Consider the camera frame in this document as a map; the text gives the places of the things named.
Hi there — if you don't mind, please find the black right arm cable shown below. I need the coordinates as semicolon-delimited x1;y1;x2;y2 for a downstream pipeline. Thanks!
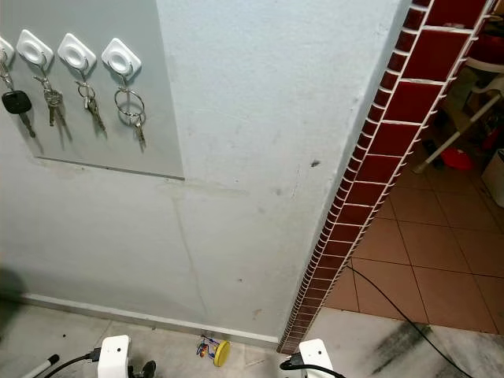
280;353;348;378

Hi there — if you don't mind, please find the white square wall hook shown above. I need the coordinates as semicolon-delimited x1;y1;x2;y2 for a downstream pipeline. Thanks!
102;38;143;79
17;30;54;69
57;33;97;72
0;36;16;69

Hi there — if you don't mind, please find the white plastic chair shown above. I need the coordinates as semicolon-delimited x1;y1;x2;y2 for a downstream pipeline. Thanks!
413;54;504;175

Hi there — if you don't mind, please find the silver bunch of keys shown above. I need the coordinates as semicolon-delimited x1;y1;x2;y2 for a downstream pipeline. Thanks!
34;66;66;129

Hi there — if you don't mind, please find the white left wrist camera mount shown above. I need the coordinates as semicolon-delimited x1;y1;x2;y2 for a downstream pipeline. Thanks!
98;335;132;378

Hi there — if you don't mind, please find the grey wall board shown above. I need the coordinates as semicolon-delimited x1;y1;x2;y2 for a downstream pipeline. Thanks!
0;0;184;180

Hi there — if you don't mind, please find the black headed car key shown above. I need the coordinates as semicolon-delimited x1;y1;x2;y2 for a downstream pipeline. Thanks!
1;66;39;139

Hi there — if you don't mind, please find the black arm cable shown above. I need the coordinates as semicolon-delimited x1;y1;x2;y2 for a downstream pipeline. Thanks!
280;353;348;378
47;349;102;378

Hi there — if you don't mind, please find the red plastic bowl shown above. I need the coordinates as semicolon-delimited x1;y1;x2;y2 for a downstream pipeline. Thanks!
440;146;478;172

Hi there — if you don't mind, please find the thin black floor cable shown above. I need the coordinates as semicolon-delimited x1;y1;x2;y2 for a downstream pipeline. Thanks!
346;263;454;378

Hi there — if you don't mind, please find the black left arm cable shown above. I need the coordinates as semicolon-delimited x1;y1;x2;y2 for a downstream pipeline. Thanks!
47;349;102;378

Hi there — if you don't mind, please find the red tiled wall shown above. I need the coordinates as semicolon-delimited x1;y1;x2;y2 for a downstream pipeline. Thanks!
277;0;498;354

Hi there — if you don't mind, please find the large key ring with keys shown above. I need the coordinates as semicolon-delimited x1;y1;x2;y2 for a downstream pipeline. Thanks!
113;76;148;147

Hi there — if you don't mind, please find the white plastic container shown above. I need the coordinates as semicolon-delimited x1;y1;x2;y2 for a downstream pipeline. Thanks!
480;149;504;208

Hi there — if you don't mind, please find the white skirting board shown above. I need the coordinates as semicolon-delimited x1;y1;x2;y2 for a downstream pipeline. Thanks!
20;292;282;346

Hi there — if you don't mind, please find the silver key on small ring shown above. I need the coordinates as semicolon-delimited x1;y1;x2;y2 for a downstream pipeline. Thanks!
77;78;106;134

